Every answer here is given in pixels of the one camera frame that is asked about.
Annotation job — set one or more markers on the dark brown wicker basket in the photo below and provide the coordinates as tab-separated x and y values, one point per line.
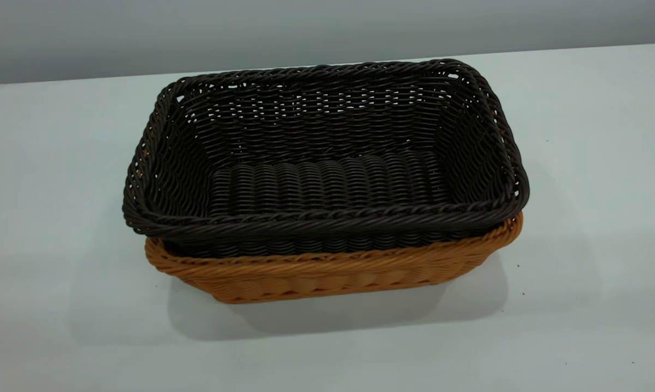
327	185

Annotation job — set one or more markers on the light brown wicker basket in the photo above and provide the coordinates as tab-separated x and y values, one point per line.
316	277

